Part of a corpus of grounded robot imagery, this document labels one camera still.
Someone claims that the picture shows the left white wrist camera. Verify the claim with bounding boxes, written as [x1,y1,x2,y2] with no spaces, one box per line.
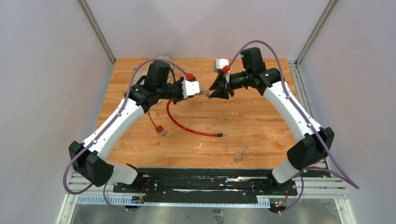
[182,73,201,99]

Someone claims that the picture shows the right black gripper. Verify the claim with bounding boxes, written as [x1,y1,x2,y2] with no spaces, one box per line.
[208,70,251,100]

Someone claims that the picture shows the beige cloth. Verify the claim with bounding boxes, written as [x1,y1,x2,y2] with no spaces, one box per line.
[131,56,173,109]

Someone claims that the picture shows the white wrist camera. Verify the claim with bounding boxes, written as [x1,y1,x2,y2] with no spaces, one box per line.
[182,73,201,99]
[213,58,230,74]

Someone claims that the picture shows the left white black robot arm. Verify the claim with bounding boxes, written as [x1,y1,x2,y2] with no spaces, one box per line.
[66,59,201,193]

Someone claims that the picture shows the brass padlock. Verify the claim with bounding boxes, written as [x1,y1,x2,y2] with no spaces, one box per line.
[234,147,250,163]

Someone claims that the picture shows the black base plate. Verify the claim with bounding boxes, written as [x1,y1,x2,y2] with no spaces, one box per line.
[97,168,300,209]

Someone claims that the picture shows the red cable lock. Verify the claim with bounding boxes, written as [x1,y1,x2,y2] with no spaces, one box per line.
[165,99,228,138]

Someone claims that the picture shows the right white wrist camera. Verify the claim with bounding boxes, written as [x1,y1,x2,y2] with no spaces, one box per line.
[213,58,230,74]

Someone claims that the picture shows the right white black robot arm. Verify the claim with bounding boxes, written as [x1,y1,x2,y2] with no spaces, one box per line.
[209,47,334,195]

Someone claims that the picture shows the silver key with ring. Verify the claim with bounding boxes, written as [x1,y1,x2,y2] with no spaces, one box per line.
[200,89,210,100]

